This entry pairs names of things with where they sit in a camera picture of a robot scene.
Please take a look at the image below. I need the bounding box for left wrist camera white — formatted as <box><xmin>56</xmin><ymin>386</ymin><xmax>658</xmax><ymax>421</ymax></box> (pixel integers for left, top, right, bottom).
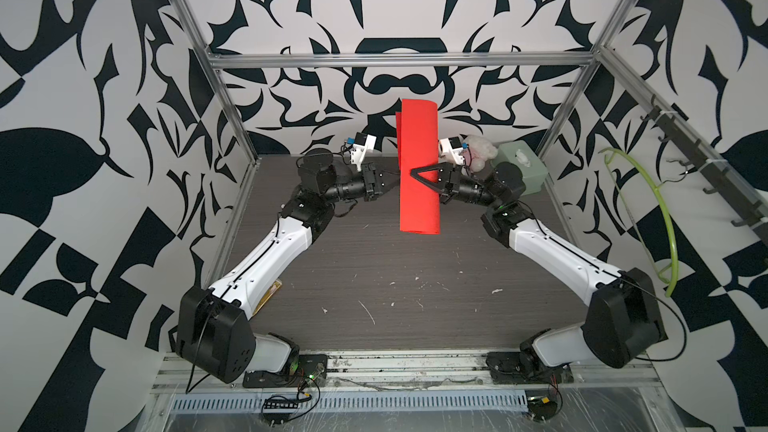
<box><xmin>344</xmin><ymin>133</ymin><xmax>377</xmax><ymax>172</ymax></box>

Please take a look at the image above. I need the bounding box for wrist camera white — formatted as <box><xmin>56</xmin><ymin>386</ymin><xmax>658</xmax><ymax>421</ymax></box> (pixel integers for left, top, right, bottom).
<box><xmin>438</xmin><ymin>136</ymin><xmax>468</xmax><ymax>166</ymax></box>
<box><xmin>344</xmin><ymin>133</ymin><xmax>377</xmax><ymax>172</ymax></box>

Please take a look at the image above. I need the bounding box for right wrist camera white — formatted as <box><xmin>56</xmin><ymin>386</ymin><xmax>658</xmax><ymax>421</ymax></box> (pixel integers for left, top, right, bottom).
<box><xmin>438</xmin><ymin>136</ymin><xmax>468</xmax><ymax>166</ymax></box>

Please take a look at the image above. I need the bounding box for aluminium frame crossbar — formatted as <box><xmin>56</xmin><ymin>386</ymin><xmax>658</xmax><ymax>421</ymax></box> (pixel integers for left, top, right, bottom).
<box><xmin>208</xmin><ymin>51</ymin><xmax>593</xmax><ymax>69</ymax></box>

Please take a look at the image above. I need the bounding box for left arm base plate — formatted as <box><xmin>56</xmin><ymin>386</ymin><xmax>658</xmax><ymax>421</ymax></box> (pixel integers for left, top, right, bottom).
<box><xmin>243</xmin><ymin>354</ymin><xmax>329</xmax><ymax>389</ymax></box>

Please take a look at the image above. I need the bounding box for green tissue box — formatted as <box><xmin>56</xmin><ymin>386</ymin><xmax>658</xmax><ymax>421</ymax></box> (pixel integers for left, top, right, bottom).
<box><xmin>491</xmin><ymin>140</ymin><xmax>549</xmax><ymax>195</ymax></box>

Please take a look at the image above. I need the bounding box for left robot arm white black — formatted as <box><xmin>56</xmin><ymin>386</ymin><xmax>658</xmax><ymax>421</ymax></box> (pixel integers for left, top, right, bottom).
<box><xmin>174</xmin><ymin>149</ymin><xmax>399</xmax><ymax>383</ymax></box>

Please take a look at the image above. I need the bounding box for yellow snack packet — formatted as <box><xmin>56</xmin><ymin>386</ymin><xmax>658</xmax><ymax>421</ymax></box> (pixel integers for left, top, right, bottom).
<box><xmin>253</xmin><ymin>279</ymin><xmax>283</xmax><ymax>315</ymax></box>

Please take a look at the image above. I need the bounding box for small black connector box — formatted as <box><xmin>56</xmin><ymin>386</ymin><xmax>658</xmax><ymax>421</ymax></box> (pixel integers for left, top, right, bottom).
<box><xmin>527</xmin><ymin>396</ymin><xmax>561</xmax><ymax>423</ymax></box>

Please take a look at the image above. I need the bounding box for white plush teddy bear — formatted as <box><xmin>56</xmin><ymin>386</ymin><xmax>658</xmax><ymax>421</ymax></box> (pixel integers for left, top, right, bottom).
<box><xmin>464</xmin><ymin>135</ymin><xmax>498</xmax><ymax>173</ymax></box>

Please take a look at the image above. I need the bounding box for white slotted cable duct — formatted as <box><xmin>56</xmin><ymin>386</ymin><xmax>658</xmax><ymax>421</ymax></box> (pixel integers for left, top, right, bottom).
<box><xmin>170</xmin><ymin>389</ymin><xmax>528</xmax><ymax>415</ymax></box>

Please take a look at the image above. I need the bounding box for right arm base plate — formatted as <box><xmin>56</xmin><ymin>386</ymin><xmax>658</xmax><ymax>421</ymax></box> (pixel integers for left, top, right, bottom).
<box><xmin>485</xmin><ymin>351</ymin><xmax>573</xmax><ymax>385</ymax></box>

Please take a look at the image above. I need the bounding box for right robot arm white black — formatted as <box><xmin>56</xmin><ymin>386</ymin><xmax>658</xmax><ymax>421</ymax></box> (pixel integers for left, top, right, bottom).
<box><xmin>410</xmin><ymin>162</ymin><xmax>667</xmax><ymax>378</ymax></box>

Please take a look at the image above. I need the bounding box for black hook rail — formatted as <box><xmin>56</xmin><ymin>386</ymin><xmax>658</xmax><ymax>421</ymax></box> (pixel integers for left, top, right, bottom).
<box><xmin>643</xmin><ymin>94</ymin><xmax>767</xmax><ymax>244</ymax></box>

